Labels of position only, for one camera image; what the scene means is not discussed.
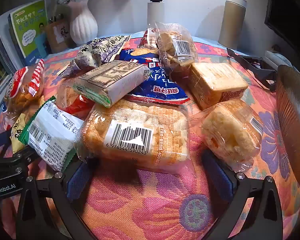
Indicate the red orange bread packet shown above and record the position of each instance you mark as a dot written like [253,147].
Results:
[70,102]

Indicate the clear fried pastry packet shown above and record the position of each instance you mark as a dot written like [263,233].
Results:
[175,45]

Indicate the sliced toast bread packet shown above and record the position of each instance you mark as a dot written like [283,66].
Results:
[215,82]

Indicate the green white snack packet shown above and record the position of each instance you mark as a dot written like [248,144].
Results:
[52,135]

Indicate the clear small cake packet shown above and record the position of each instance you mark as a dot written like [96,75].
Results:
[227,132]

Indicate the blue rice cracker bag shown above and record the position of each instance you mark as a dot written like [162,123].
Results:
[160,90]

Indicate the beige thermos bottle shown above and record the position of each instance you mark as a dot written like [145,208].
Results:
[231,22]

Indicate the beige patterned biscuit packet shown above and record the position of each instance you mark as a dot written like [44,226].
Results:
[112,77]

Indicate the green cover book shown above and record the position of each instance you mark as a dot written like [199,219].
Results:
[27,25]

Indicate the wooden pen holder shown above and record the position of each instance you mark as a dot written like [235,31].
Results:
[57,35]

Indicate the white blue cloth bundle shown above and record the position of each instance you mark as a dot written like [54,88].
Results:
[280,58]

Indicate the large barcode toast bread packet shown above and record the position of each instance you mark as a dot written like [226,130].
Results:
[140,130]

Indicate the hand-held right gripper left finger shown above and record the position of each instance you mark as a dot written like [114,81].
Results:
[77,182]

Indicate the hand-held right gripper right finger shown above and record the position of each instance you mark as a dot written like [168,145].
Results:
[217,177]

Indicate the floral tablecloth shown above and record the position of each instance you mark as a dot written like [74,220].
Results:
[152,205]

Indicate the red striped bread bag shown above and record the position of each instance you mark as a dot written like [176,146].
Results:
[22,85]

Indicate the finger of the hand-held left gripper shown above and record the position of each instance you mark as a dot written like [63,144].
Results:
[23,156]
[1,140]

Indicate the small blue booklet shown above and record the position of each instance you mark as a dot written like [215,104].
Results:
[42,46]

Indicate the stack of books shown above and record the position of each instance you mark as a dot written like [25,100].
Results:
[2,45]

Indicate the brown woven basket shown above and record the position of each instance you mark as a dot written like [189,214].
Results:
[292,120]

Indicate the purple patterned snack bag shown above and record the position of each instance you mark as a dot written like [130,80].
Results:
[97,52]

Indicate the white ribbed vase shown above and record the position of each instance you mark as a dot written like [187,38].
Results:
[82,25]

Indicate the dark monitor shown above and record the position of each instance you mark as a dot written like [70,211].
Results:
[290,10]

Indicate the yellow snack packet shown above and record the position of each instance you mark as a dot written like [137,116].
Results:
[16,130]

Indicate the black folding stand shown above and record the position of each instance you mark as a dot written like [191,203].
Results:
[257,67]

